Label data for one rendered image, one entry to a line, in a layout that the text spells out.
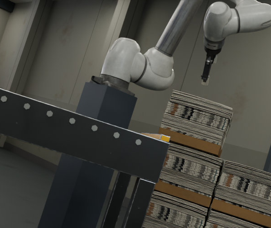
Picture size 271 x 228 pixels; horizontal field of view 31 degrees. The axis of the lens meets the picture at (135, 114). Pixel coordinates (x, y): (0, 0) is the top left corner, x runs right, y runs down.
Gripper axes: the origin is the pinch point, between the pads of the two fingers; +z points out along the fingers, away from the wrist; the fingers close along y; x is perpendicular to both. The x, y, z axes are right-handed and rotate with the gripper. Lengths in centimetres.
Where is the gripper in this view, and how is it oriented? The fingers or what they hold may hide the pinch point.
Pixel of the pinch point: (209, 72)
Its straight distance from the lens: 228.0
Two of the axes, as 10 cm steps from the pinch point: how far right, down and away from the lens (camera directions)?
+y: -3.6, 7.9, -5.0
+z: 0.3, 5.4, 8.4
